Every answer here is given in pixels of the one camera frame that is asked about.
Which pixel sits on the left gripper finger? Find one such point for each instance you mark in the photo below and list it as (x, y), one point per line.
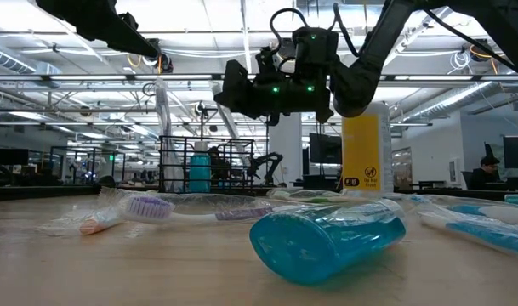
(135, 40)

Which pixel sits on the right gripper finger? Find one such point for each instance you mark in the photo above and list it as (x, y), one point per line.
(235, 91)

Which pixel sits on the blue white toothbrush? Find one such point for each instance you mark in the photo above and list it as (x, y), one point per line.
(496, 212)
(479, 236)
(377, 196)
(165, 127)

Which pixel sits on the purple white toothbrush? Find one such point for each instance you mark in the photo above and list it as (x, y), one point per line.
(150, 207)

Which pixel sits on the orange white toothbrush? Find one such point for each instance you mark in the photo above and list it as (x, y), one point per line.
(95, 225)

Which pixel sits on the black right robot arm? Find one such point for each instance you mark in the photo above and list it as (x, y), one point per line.
(369, 72)

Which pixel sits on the black background robot arm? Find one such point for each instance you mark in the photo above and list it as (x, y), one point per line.
(265, 161)

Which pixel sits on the yellow wipes canister white lid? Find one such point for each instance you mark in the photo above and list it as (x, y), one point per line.
(362, 153)

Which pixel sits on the person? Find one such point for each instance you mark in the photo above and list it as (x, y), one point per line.
(488, 174)

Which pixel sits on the silver ventilation duct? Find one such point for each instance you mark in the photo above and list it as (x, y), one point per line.
(7, 59)
(462, 98)

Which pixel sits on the black background workcell frame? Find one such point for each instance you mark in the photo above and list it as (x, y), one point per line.
(84, 147)

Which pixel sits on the black aluminium table frame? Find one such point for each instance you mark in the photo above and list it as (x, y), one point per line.
(37, 192)

